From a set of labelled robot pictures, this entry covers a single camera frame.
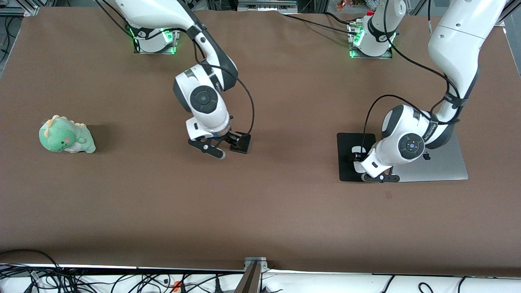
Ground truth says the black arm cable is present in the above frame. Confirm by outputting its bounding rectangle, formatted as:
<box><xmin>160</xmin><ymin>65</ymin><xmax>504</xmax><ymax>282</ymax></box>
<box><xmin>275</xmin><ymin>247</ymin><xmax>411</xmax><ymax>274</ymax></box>
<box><xmin>97</xmin><ymin>0</ymin><xmax>255</xmax><ymax>137</ymax></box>
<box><xmin>361</xmin><ymin>0</ymin><xmax>462</xmax><ymax>144</ymax></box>

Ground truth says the black mouse pad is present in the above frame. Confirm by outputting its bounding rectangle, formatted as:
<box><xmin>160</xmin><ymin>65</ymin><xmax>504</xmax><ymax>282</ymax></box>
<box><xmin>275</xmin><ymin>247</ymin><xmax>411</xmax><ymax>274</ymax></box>
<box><xmin>337</xmin><ymin>133</ymin><xmax>381</xmax><ymax>182</ymax></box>

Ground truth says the brown table cover cloth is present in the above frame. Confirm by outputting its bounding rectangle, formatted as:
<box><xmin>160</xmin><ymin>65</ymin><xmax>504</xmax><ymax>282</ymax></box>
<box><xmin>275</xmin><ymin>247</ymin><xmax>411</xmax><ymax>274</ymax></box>
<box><xmin>0</xmin><ymin>6</ymin><xmax>521</xmax><ymax>278</ymax></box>

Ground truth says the short black base cable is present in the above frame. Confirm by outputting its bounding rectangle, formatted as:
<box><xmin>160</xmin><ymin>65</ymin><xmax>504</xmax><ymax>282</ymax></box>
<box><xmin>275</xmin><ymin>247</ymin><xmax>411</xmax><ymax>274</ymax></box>
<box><xmin>324</xmin><ymin>11</ymin><xmax>355</xmax><ymax>26</ymax></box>

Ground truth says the long black base cable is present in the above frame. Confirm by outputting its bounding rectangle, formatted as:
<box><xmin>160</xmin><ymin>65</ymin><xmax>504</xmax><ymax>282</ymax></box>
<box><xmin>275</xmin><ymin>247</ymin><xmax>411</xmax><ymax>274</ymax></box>
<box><xmin>281</xmin><ymin>14</ymin><xmax>358</xmax><ymax>35</ymax></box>

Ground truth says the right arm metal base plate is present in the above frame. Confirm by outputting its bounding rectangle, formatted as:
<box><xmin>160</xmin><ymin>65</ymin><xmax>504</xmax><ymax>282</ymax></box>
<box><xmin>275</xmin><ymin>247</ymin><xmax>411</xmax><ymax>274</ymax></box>
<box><xmin>134</xmin><ymin>28</ymin><xmax>180</xmax><ymax>55</ymax></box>

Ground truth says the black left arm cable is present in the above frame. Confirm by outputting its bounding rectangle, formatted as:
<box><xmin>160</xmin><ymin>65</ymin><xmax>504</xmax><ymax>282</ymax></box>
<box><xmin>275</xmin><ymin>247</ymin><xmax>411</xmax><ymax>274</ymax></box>
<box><xmin>361</xmin><ymin>0</ymin><xmax>462</xmax><ymax>144</ymax></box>

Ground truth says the aluminium camera mount post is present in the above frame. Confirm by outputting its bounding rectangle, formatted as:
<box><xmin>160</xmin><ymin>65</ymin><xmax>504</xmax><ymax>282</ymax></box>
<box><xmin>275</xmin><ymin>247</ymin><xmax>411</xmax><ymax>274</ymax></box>
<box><xmin>235</xmin><ymin>257</ymin><xmax>269</xmax><ymax>293</ymax></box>

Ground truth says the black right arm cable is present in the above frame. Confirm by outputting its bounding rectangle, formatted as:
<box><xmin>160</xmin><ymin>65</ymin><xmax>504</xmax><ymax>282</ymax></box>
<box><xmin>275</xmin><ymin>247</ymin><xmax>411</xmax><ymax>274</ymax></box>
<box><xmin>97</xmin><ymin>0</ymin><xmax>255</xmax><ymax>137</ymax></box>

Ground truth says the aluminium corner extrusion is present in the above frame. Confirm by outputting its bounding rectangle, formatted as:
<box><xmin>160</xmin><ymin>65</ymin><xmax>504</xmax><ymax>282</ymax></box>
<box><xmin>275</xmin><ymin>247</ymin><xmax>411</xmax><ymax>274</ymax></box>
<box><xmin>495</xmin><ymin>8</ymin><xmax>521</xmax><ymax>27</ymax></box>

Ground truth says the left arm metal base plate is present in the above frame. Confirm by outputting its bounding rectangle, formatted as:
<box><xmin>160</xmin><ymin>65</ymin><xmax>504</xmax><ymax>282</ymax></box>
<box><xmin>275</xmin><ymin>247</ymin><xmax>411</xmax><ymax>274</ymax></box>
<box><xmin>348</xmin><ymin>20</ymin><xmax>394</xmax><ymax>60</ymax></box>

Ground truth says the tangled black cable bundle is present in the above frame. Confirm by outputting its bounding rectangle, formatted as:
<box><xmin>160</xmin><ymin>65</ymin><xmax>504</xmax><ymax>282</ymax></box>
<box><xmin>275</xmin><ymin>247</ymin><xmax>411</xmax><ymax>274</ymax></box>
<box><xmin>0</xmin><ymin>249</ymin><xmax>245</xmax><ymax>293</ymax></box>

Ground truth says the green dinosaur plush toy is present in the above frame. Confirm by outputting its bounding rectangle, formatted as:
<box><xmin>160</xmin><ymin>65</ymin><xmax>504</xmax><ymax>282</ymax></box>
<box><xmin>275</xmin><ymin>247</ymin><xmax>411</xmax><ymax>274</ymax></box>
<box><xmin>39</xmin><ymin>115</ymin><xmax>96</xmax><ymax>154</ymax></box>

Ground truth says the silver closed laptop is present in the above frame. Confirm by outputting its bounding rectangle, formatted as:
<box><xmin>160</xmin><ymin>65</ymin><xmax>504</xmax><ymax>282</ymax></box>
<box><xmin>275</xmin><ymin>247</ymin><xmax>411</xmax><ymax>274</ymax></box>
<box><xmin>396</xmin><ymin>132</ymin><xmax>469</xmax><ymax>183</ymax></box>

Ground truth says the aluminium frame bar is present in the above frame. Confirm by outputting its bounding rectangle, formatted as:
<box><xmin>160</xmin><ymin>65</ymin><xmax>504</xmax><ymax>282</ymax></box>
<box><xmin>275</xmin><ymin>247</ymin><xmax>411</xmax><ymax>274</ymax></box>
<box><xmin>238</xmin><ymin>0</ymin><xmax>298</xmax><ymax>12</ymax></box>

